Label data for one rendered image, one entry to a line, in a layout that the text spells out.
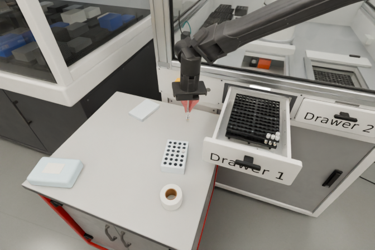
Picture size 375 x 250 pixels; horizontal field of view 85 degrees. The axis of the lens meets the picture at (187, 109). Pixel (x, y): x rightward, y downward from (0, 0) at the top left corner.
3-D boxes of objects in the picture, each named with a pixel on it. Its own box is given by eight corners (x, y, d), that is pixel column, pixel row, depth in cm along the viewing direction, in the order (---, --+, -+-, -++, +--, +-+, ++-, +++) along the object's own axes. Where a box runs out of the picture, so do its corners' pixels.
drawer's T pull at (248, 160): (260, 171, 60) (261, 168, 59) (234, 164, 62) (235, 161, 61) (260, 161, 62) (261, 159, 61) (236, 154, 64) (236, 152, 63)
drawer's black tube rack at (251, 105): (273, 153, 72) (279, 141, 68) (224, 140, 76) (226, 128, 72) (275, 113, 88) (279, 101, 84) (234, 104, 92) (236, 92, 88)
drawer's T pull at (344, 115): (356, 123, 75) (358, 120, 74) (333, 118, 76) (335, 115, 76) (354, 116, 77) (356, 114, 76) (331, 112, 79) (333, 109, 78)
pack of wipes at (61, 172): (85, 165, 77) (81, 158, 74) (72, 189, 70) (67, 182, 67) (47, 162, 78) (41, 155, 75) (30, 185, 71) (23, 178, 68)
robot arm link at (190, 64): (183, 57, 53) (205, 56, 54) (177, 46, 58) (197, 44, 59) (182, 80, 57) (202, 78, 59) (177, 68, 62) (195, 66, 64)
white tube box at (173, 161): (183, 174, 74) (183, 168, 72) (161, 172, 75) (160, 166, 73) (188, 147, 84) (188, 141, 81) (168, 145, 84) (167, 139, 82)
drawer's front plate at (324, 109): (374, 138, 80) (393, 117, 73) (294, 120, 87) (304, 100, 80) (373, 134, 81) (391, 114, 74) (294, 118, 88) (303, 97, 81)
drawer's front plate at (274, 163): (290, 186, 65) (303, 166, 58) (201, 160, 72) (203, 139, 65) (289, 181, 66) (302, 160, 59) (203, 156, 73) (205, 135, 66)
